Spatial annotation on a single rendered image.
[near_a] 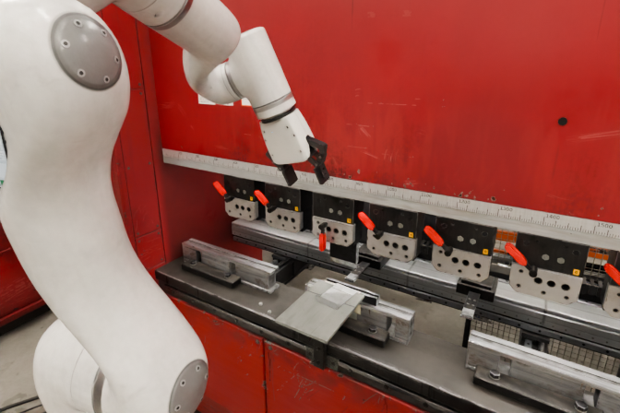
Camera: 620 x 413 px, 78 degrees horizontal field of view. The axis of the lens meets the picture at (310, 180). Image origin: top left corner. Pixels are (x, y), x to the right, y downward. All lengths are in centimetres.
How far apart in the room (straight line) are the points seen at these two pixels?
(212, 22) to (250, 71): 18
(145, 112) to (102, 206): 126
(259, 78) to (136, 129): 100
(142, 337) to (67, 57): 30
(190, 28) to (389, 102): 66
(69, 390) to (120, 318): 13
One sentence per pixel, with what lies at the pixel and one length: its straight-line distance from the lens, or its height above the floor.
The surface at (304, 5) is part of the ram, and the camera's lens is 122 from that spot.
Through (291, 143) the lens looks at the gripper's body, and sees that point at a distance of 75.
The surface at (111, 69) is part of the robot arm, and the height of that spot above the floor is 174.
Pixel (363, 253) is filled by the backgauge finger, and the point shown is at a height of 103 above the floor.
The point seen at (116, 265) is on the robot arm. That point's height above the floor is 154.
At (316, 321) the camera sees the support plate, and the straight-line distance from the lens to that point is 122.
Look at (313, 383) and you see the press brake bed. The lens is 150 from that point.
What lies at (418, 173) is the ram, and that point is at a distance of 109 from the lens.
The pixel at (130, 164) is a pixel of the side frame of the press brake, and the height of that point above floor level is 136.
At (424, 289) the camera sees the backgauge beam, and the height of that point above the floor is 93.
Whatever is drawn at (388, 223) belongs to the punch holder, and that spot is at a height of 129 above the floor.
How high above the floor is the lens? 174
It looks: 17 degrees down
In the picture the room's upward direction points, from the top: straight up
